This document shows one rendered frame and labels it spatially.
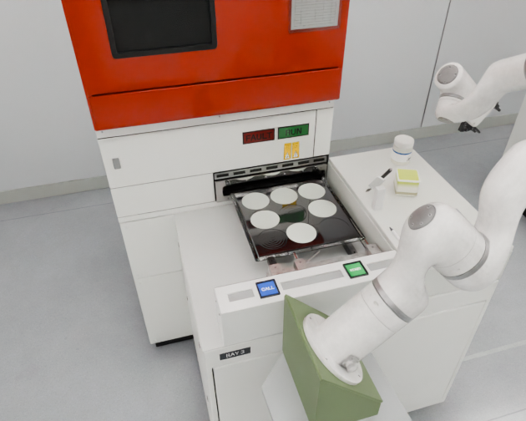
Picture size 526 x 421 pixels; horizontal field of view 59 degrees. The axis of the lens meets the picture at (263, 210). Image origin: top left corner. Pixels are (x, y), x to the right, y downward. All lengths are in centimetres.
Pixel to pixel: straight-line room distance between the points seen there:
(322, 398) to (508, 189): 59
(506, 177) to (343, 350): 50
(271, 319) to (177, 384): 104
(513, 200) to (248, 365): 85
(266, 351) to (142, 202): 70
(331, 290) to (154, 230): 80
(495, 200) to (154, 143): 105
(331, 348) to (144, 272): 106
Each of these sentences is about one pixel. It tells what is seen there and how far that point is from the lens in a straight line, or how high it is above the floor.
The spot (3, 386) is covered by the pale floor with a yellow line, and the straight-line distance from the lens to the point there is 252.
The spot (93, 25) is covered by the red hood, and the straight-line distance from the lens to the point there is 140.
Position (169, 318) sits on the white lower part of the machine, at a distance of 219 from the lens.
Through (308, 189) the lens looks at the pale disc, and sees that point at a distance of 174.
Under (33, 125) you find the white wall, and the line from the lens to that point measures 326.
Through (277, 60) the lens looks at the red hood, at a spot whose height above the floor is 138.
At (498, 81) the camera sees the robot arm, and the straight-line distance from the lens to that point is 140.
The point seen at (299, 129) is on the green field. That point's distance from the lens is 170.
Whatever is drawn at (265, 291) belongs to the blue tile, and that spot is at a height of 96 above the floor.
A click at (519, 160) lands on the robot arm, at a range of 108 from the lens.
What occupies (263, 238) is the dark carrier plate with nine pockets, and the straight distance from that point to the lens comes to 152.
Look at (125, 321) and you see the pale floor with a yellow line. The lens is 253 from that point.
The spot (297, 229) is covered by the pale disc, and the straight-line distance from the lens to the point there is 155.
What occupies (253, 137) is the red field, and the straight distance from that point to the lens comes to 165.
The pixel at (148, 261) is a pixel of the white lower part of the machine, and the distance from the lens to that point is 192.
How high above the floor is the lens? 192
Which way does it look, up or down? 39 degrees down
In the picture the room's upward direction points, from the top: straight up
